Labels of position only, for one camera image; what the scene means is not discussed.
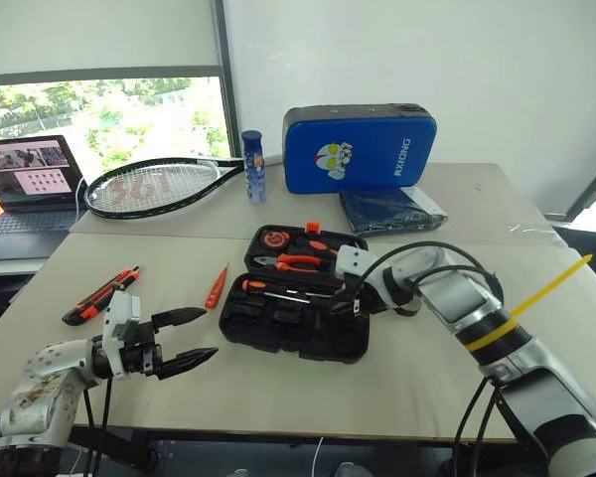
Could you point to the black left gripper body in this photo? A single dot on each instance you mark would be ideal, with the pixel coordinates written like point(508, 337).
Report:
point(144, 360)

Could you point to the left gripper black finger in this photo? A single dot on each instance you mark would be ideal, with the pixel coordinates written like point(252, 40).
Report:
point(189, 359)
point(179, 315)

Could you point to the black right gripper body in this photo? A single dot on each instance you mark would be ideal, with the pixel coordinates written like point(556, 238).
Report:
point(362, 297)

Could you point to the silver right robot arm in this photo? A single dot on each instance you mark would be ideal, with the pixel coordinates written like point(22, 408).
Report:
point(457, 295)

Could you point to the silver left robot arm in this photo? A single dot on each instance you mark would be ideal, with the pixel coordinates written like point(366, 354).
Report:
point(44, 390)

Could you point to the black plastic tool case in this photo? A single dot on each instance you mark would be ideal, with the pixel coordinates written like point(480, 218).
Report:
point(288, 333)

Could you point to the chrome metal tool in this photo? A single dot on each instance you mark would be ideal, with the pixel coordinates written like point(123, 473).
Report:
point(315, 245)

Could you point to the orange voltage tester pen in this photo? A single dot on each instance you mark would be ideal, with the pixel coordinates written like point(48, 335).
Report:
point(216, 288)

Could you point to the orange black utility knife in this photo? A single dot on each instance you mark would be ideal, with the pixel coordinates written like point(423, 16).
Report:
point(97, 300)

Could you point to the orange black tape measure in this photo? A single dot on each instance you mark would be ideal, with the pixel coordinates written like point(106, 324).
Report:
point(274, 239)

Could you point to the dark blue bagged cloth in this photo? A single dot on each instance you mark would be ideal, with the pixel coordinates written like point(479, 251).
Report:
point(392, 211)

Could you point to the black tennis racket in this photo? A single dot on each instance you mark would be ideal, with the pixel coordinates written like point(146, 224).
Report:
point(104, 208)

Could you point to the blue kick pad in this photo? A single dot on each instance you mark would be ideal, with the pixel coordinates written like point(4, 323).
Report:
point(362, 149)

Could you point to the blue printed bottle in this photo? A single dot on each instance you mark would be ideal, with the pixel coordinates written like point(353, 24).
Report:
point(254, 169)

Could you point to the yellow zip tie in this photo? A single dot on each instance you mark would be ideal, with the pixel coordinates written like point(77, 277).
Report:
point(551, 285)

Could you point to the black laptop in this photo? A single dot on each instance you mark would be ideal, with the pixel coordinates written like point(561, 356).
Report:
point(27, 169)

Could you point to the white roller blind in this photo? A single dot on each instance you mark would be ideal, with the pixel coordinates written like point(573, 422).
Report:
point(94, 30)

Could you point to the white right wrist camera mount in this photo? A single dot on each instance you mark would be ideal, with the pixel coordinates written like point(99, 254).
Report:
point(355, 259)

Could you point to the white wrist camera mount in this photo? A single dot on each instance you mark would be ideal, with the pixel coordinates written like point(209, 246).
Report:
point(121, 304)
point(355, 259)

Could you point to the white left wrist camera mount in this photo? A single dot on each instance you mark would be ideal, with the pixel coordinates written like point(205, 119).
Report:
point(121, 304)

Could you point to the dark window frame post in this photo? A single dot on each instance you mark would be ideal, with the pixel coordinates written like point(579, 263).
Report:
point(226, 74)

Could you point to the dark slanted window frame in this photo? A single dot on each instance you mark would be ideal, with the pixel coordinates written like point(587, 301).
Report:
point(593, 184)

